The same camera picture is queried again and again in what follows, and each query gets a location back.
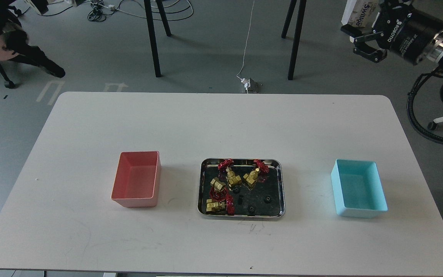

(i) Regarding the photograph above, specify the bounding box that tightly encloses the white cardboard box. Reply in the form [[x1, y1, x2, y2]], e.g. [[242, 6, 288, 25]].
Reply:
[[341, 0, 379, 28]]

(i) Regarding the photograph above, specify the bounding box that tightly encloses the black cable bundle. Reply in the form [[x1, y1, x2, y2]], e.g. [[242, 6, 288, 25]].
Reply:
[[25, 0, 194, 22]]

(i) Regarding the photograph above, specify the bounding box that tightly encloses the pink plastic box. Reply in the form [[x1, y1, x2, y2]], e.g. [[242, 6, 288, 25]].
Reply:
[[111, 151, 161, 208]]

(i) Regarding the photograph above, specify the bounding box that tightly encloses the black corrugated cable hose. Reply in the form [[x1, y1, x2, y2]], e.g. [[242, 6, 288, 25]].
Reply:
[[406, 69, 443, 150]]

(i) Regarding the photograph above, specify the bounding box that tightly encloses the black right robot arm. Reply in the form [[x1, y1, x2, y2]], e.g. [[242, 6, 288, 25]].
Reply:
[[341, 0, 443, 70]]

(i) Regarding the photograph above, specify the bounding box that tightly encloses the shiny metal tray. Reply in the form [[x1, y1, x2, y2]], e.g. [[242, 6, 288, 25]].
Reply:
[[197, 158, 285, 220]]

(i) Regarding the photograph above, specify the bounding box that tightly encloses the black table leg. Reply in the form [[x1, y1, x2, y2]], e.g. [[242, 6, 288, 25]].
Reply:
[[288, 0, 306, 80], [143, 0, 162, 78], [155, 0, 172, 37], [281, 0, 297, 39]]

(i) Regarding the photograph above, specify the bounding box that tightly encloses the light blue plastic box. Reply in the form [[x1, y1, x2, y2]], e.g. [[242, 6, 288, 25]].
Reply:
[[331, 159, 388, 219]]

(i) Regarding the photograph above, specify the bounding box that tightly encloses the brass valve red handle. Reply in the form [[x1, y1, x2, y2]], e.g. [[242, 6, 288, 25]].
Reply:
[[218, 159, 242, 190], [209, 177, 226, 202], [206, 195, 235, 215], [243, 159, 269, 190]]

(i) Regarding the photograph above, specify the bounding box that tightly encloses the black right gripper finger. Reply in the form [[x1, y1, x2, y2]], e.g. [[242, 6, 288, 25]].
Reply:
[[341, 23, 384, 43], [353, 42, 387, 63]]

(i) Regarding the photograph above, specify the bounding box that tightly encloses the floor power socket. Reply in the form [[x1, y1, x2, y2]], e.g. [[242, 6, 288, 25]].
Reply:
[[240, 78, 261, 93]]

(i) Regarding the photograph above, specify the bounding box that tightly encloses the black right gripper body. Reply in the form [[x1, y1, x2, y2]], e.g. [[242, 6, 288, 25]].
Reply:
[[373, 0, 443, 65]]

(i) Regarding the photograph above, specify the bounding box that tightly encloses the white cable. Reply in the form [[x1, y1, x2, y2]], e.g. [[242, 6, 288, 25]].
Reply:
[[236, 0, 255, 93]]

